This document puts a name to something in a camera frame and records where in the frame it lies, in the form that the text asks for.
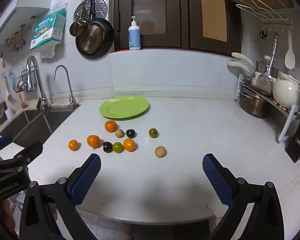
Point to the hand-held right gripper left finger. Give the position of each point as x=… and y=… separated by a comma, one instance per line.
x=86, y=180

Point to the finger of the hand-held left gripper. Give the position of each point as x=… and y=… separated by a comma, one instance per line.
x=27, y=153
x=2, y=140

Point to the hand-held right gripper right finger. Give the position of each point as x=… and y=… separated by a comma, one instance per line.
x=217, y=180

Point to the orange mandarin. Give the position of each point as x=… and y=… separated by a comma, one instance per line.
x=93, y=141
x=73, y=145
x=129, y=145
x=110, y=126

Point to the dark purple plum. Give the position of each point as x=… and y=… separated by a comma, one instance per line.
x=107, y=147
x=131, y=133

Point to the green plum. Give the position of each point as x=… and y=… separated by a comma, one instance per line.
x=118, y=147
x=153, y=133

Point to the brown longan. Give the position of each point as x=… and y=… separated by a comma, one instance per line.
x=160, y=151
x=119, y=133

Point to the green plate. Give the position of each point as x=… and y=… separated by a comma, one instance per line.
x=125, y=107

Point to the steel sink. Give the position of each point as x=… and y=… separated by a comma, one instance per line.
x=32, y=127

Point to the tall chrome faucet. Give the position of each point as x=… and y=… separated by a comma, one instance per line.
x=43, y=92

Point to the thin chrome faucet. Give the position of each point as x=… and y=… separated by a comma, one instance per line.
x=73, y=103

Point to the large steel pot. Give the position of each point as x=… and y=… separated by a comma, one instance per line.
x=253, y=103

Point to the steel dish rack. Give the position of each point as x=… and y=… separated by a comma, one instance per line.
x=287, y=122

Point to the black knife block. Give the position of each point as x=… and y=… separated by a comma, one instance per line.
x=298, y=137

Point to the steel skimmer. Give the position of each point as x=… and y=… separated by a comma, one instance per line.
x=263, y=81

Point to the white ceramic jug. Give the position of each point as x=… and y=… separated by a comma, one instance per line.
x=286, y=92

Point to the green white tissue package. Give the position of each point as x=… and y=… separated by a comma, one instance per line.
x=48, y=28

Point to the small steel pot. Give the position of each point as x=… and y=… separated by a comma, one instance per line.
x=261, y=66

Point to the golden perforated colander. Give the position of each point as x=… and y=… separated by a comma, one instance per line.
x=91, y=40

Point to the small golden pot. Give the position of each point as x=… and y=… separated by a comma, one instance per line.
x=78, y=28

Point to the white rice paddle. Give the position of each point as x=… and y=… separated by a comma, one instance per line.
x=290, y=57

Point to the black frying pan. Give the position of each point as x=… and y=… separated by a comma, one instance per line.
x=108, y=32

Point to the white soap pump bottle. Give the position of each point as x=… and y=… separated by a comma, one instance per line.
x=134, y=37

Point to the black scissors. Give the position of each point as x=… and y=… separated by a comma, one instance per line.
x=263, y=33

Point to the round steel steamer rack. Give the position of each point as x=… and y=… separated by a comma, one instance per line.
x=100, y=5

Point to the white clothes hangers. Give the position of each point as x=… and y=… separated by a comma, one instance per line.
x=263, y=10

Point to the brass wall taps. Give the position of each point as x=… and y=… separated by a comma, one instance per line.
x=15, y=40

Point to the dark wooden window frame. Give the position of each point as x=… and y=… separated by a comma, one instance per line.
x=182, y=17

